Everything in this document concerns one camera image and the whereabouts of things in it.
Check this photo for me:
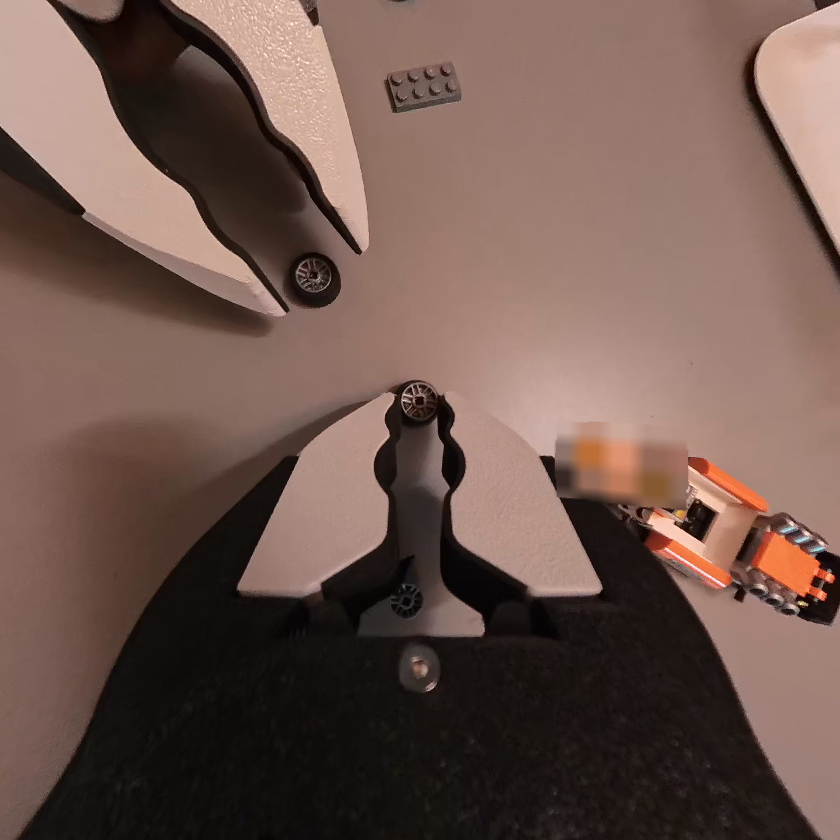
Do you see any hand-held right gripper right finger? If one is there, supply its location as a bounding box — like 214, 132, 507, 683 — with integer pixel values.
440, 392, 605, 602

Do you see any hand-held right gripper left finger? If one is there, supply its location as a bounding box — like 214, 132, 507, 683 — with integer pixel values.
237, 392, 401, 602

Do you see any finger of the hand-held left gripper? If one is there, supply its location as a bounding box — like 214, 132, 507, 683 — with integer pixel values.
0, 0, 290, 317
171, 0, 371, 257

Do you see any black lego tire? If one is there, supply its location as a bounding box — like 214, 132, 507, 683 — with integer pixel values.
289, 252, 343, 307

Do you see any orange white lego car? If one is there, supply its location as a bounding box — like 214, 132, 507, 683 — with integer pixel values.
640, 456, 837, 624

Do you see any grey lego plate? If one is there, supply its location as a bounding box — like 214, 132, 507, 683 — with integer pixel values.
388, 61, 463, 112

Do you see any white base plate with lever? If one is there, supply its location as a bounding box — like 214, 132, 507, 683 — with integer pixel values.
755, 7, 840, 257

